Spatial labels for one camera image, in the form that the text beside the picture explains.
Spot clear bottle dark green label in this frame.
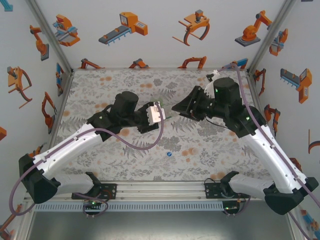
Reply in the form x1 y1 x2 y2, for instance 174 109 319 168
149 98 176 120

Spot floral patterned table mat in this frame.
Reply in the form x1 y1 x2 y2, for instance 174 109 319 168
53 68 276 182

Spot grey metal sheet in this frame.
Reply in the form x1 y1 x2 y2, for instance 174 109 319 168
26 211 295 240

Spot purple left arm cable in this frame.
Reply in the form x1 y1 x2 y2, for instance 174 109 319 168
9 101 166 218

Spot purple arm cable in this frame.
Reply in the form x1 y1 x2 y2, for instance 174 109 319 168
9 101 166 218
216 62 320 240

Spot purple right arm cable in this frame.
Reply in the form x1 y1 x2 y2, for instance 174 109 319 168
216 62 320 240

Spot aluminium table edge rail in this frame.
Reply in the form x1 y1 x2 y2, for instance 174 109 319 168
246 71 285 181
48 71 75 148

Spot wide aluminium extrusion rail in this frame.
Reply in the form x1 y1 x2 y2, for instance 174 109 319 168
23 181 297 202

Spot aluminium frame post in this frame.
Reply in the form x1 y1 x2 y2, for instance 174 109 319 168
12 211 36 240
248 0 298 73
284 207 312 240
24 0 75 73

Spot white slotted cable duct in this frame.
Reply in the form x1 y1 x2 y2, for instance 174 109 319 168
37 201 224 213

